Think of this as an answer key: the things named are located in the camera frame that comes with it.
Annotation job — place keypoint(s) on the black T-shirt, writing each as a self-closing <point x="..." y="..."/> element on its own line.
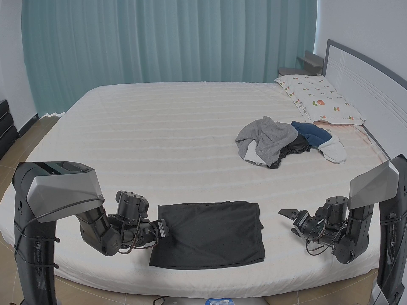
<point x="210" y="233"/>

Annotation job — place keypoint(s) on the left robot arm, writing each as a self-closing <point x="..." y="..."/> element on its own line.
<point x="60" y="195"/>

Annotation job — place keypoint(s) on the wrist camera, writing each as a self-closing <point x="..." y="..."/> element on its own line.
<point x="302" y="220"/>
<point x="162" y="228"/>

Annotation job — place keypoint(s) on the pile of clothes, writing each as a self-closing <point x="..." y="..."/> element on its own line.
<point x="273" y="138"/>

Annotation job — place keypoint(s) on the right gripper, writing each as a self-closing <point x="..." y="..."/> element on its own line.
<point x="313" y="229"/>

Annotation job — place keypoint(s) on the blue-green curtain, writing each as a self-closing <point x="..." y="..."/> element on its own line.
<point x="229" y="27"/>
<point x="85" y="43"/>

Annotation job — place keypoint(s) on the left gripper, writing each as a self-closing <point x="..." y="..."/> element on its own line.
<point x="149" y="233"/>

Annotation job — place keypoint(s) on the bed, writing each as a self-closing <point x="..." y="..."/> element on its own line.
<point x="159" y="132"/>

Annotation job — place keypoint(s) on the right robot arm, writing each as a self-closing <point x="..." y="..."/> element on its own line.
<point x="375" y="189"/>

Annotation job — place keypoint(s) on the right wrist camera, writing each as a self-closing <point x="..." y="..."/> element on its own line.
<point x="302" y="220"/>

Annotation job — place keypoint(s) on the black chest of drawers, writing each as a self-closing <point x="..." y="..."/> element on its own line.
<point x="7" y="125"/>

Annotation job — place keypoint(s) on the grey bedside table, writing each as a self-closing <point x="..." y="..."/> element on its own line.
<point x="313" y="61"/>

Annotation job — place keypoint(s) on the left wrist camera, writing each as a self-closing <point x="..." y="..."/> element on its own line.
<point x="162" y="228"/>

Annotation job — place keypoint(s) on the white printed pillow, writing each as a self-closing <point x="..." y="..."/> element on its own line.
<point x="321" y="98"/>

